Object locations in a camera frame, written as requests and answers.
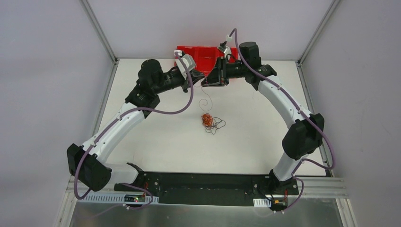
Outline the pink thin cable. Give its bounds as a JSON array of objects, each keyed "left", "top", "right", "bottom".
[{"left": 192, "top": 78, "right": 213, "bottom": 111}]

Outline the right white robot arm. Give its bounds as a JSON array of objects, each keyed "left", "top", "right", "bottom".
[{"left": 201, "top": 42, "right": 324, "bottom": 194}]

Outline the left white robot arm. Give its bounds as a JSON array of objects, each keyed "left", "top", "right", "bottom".
[{"left": 67, "top": 54, "right": 204, "bottom": 200}]

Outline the red three-compartment bin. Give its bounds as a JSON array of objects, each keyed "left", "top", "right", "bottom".
[{"left": 176, "top": 46, "right": 227, "bottom": 76}]

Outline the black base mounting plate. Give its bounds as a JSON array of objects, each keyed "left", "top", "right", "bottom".
[{"left": 132, "top": 172, "right": 299, "bottom": 206}]

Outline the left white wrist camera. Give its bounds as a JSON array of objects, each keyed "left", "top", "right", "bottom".
[{"left": 174, "top": 50, "right": 196, "bottom": 74}]

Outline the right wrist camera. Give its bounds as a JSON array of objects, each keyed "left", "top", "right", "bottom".
[{"left": 217, "top": 35, "right": 232, "bottom": 58}]

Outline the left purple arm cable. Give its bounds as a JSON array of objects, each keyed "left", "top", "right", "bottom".
[{"left": 73, "top": 52, "right": 195, "bottom": 210}]

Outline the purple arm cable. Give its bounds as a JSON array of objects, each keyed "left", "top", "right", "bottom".
[
  {"left": 232, "top": 28, "right": 336, "bottom": 211},
  {"left": 73, "top": 52, "right": 195, "bottom": 210}
]

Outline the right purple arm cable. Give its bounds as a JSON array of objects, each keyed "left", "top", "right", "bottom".
[{"left": 232, "top": 28, "right": 336, "bottom": 211}]

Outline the dark brown tangled cable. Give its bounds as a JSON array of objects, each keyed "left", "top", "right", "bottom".
[{"left": 204, "top": 117, "right": 227, "bottom": 136}]

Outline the right slotted cable duct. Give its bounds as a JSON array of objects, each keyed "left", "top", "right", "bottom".
[{"left": 253, "top": 198, "right": 271, "bottom": 208}]

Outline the slotted cable duct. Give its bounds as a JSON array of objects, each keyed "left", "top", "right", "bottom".
[
  {"left": 253, "top": 198, "right": 271, "bottom": 208},
  {"left": 79, "top": 192, "right": 159, "bottom": 205}
]

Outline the left slotted cable duct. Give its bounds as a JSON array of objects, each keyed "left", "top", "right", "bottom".
[{"left": 79, "top": 192, "right": 159, "bottom": 205}]

